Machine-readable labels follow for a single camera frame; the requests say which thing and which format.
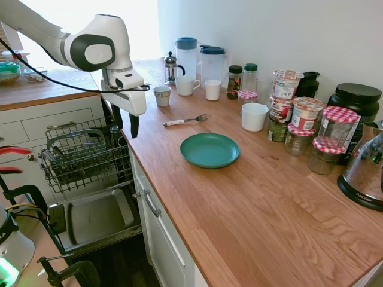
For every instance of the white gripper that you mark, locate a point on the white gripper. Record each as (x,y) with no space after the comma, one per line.
(131,100)

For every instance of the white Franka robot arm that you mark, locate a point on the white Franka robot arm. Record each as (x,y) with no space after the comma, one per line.
(98,36)

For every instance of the built-in dishwasher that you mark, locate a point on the built-in dishwasher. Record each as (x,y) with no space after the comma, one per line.
(98,215)

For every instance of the patterned paper cup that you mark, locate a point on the patterned paper cup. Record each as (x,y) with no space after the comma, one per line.
(161,97)

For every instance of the grey cutlery basket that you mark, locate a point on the grey cutlery basket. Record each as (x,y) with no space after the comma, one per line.
(74,143)

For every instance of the white ceramic mug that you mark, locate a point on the white ceramic mug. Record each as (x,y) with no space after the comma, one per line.
(185,86)

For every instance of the glass french press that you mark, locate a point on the glass french press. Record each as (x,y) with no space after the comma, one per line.
(171,68)

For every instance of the round metal cabinet knob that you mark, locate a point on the round metal cabinet knob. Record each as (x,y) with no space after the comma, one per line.
(136,195)

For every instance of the tall blue lid pitcher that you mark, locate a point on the tall blue lid pitcher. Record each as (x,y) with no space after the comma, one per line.
(185,59)

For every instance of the teal round plate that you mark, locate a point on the teal round plate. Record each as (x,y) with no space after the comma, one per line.
(209,149)

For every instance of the plain white paper cup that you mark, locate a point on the plain white paper cup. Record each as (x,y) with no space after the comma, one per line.
(213,90)

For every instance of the white corner drawer cabinet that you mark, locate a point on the white corner drawer cabinet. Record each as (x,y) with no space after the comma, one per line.
(30,119)

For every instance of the short blue lid pitcher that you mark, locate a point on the short blue lid pitcher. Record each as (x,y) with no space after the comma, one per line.
(212,65)

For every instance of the clear glass food container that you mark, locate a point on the clear glass food container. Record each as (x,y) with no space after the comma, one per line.
(34,75)

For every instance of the black lid spice jar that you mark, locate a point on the black lid spice jar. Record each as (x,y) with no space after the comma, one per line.
(234,83)

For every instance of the black c-clamp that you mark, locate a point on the black c-clamp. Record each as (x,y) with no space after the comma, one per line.
(77,270)
(30,194)

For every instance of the small checked lid jar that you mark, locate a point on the small checked lid jar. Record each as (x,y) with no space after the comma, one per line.
(247,95)

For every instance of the green lid food bowl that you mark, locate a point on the green lid food bowl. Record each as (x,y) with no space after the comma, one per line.
(9,73)

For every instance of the white lid container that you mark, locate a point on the white lid container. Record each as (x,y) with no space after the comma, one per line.
(15,56)

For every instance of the white cabinet with knob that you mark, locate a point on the white cabinet with knob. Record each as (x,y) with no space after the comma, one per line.
(167,245)

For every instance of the green lid spice jar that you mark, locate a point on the green lid spice jar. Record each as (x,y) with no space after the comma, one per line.
(250,77)

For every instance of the clear drinking glass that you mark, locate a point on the clear drinking glass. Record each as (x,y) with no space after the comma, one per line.
(264,89)

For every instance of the green label yogurt cup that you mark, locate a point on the green label yogurt cup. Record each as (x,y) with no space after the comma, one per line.
(276,131)

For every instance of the red label yogurt cup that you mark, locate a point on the red label yogurt cup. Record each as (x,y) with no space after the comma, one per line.
(280,110)

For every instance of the white label yogurt cup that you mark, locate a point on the white label yogurt cup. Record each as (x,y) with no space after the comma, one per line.
(286,85)

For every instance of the checked lid glass jar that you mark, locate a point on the checked lid glass jar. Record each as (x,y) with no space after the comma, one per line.
(324,160)
(339,125)
(299,140)

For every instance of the foil lid yogurt cup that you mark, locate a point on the foil lid yogurt cup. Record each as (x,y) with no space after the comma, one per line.
(306,115)

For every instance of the black kettle jug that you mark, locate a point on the black kettle jug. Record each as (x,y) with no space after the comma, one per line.
(308,85)

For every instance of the large black powder tub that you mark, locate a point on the large black powder tub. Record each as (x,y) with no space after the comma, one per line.
(356,98)

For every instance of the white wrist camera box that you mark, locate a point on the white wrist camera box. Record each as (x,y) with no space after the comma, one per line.
(128,78)

